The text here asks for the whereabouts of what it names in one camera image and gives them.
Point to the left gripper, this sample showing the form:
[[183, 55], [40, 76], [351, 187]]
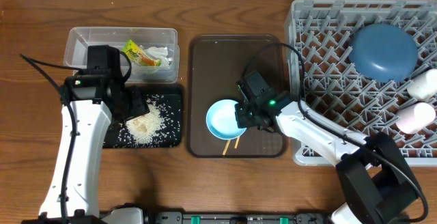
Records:
[[137, 102]]

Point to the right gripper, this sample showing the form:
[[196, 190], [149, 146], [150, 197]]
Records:
[[242, 121]]

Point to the wooden chopstick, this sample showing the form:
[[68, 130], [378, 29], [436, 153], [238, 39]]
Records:
[[226, 147], [237, 142]]

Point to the pile of rice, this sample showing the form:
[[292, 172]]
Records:
[[147, 125]]

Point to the light blue bowl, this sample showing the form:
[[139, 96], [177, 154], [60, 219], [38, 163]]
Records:
[[221, 120]]

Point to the white tissue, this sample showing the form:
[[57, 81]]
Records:
[[160, 55]]

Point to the dark blue plate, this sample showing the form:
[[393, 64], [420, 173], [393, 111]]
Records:
[[383, 52]]

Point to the pink plastic cup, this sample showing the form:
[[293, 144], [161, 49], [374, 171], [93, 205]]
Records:
[[416, 117]]

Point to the cream plastic cup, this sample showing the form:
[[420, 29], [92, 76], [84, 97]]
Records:
[[423, 87]]

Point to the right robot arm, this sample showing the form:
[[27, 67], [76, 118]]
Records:
[[377, 182]]

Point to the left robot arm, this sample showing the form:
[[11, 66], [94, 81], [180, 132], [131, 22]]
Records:
[[92, 100]]

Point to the grey dishwasher rack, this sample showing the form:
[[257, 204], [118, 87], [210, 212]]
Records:
[[320, 32]]

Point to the clear plastic waste bin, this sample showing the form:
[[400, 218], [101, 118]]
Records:
[[81, 38]]

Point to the black plastic tray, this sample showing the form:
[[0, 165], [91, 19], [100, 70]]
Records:
[[167, 132]]

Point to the brown serving tray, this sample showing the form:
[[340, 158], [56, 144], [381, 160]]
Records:
[[217, 62]]

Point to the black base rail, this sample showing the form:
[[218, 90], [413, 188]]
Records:
[[199, 218]]

